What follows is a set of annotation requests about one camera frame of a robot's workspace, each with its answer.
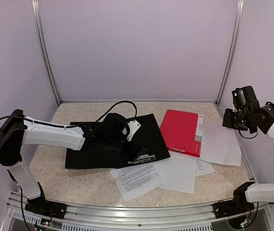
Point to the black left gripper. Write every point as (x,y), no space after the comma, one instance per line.
(128,153)

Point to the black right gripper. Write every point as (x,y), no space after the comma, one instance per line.
(227,121)

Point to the black clip folder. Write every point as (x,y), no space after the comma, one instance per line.
(149,136)

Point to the white paper sheet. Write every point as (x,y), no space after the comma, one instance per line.
(219,144)

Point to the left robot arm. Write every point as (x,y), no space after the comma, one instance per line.
(19,130)

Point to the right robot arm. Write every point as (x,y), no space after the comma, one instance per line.
(264,119)

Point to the silver metal folder clip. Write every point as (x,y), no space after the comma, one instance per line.
(143,160)

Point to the printed sheet under red folder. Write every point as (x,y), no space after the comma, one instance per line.
(203,168)

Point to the red plastic folder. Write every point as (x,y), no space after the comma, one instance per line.
(181,132)

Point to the printed text paper sheet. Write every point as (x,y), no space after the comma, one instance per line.
(135,181)

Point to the white paper sheet underneath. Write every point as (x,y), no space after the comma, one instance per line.
(179,171)

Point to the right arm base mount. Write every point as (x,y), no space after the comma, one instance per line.
(233,208)

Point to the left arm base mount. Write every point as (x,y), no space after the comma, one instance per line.
(47,208)

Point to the right aluminium corner post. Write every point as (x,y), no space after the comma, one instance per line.
(231,51)

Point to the aluminium corner post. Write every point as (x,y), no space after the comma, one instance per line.
(231,51)
(44,51)

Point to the front aluminium frame rail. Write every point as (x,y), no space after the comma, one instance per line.
(77,217)

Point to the left aluminium corner post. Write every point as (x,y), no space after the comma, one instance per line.
(44,51)

